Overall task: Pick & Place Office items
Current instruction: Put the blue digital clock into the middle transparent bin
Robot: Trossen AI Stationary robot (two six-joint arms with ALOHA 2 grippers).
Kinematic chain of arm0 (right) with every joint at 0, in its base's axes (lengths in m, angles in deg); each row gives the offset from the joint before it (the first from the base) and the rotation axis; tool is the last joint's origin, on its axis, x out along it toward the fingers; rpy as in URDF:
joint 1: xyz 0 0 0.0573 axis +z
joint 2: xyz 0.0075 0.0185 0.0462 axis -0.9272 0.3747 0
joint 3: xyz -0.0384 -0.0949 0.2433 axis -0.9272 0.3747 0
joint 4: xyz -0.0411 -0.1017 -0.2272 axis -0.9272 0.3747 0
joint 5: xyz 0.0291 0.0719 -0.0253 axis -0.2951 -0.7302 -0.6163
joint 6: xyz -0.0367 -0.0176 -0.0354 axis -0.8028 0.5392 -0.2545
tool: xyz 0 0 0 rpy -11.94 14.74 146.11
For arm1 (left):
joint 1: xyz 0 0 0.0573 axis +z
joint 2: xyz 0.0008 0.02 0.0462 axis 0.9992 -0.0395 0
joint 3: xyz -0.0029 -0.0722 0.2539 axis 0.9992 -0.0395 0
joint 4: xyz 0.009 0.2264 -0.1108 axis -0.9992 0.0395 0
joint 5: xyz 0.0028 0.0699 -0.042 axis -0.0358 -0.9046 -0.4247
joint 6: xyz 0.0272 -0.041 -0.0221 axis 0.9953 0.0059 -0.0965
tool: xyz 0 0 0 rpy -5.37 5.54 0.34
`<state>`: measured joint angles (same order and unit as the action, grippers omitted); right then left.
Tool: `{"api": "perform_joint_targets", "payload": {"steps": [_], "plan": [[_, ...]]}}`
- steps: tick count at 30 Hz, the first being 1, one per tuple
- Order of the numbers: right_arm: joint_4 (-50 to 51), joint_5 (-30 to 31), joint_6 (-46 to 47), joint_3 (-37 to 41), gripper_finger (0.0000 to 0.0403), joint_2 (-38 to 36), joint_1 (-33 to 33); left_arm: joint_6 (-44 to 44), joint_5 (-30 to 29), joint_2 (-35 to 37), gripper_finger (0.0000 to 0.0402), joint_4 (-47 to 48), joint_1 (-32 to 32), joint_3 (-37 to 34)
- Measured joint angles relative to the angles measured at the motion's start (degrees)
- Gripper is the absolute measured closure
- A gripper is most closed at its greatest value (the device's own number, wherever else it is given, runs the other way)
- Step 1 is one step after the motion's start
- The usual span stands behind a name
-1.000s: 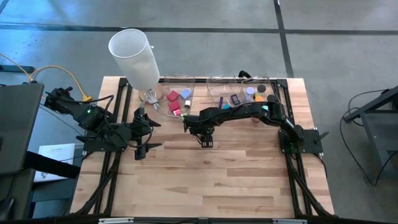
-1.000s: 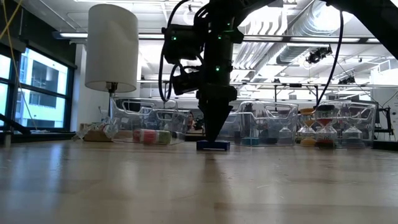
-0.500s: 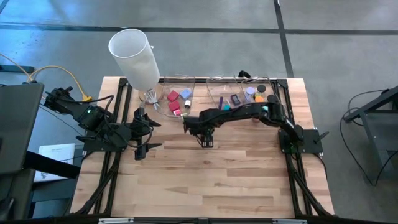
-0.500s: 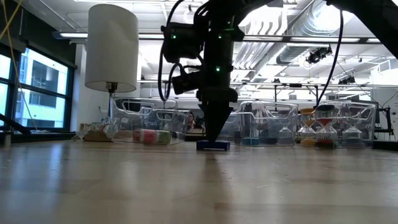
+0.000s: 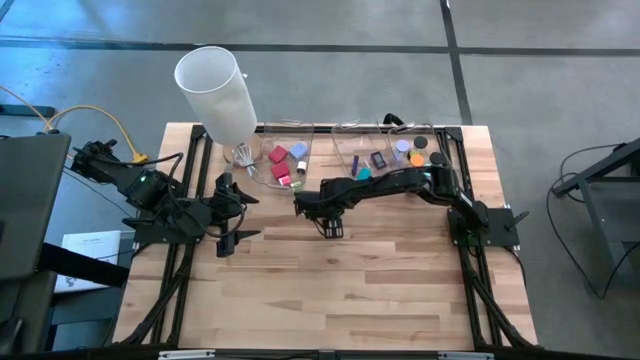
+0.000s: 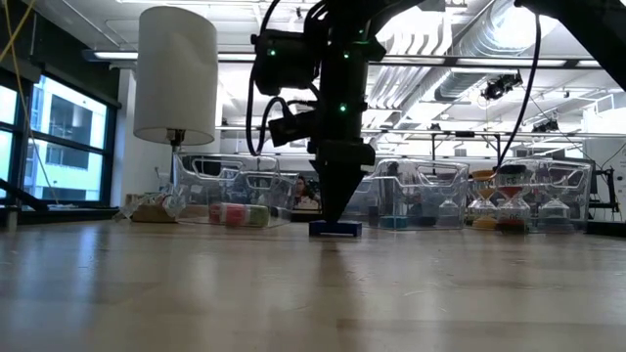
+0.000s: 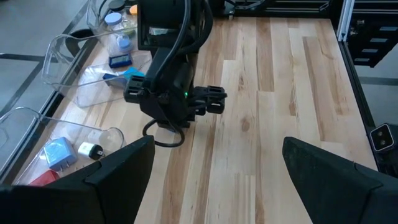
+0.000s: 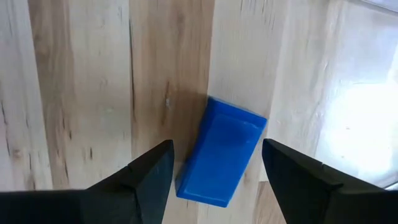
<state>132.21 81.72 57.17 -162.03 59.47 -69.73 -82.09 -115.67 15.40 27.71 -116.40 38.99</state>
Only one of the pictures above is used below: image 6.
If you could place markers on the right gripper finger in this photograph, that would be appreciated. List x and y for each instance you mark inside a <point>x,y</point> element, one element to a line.
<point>337,190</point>

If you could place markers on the blue digital timer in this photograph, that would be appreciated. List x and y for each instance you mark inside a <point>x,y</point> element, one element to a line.
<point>337,230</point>

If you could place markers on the teal block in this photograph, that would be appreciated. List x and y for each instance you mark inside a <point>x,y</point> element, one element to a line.
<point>393,222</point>

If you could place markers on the clear plastic bin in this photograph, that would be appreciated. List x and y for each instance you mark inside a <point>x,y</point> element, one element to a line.
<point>415,190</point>
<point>195,195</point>
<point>582,195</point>

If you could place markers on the green white USB charger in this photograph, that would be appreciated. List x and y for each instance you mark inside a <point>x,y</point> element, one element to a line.
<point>257,216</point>

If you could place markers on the pink white USB charger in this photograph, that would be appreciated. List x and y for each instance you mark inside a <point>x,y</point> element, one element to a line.
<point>234,216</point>

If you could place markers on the lavender sand hourglass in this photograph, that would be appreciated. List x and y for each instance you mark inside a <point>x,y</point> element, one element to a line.
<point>448,212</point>
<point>554,215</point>

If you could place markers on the red adapter box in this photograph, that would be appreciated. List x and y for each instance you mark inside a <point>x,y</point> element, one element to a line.
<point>215,215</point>

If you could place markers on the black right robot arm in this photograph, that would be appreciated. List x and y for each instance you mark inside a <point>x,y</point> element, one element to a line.
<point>592,29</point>

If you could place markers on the person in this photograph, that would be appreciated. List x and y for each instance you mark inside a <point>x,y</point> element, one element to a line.
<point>305,195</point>

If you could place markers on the black framed background table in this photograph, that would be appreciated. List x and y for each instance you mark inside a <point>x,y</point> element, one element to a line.
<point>464,134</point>

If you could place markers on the black ceiling spotlight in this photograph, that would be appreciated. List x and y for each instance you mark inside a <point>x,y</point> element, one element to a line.
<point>501,85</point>

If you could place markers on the white shade table lamp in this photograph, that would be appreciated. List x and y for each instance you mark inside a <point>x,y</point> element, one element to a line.
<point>176,73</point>

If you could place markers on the black desk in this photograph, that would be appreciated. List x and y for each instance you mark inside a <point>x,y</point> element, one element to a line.
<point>606,227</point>

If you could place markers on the large window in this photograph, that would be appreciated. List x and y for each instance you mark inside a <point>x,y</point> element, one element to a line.
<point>63,156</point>

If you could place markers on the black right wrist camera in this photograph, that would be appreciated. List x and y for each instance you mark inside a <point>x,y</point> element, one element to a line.
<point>293,127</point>

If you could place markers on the silver air duct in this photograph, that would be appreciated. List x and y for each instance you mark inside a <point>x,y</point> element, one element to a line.
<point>489,29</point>

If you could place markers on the black aluminium rig frame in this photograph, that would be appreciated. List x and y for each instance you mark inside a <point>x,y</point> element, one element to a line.
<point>24,195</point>

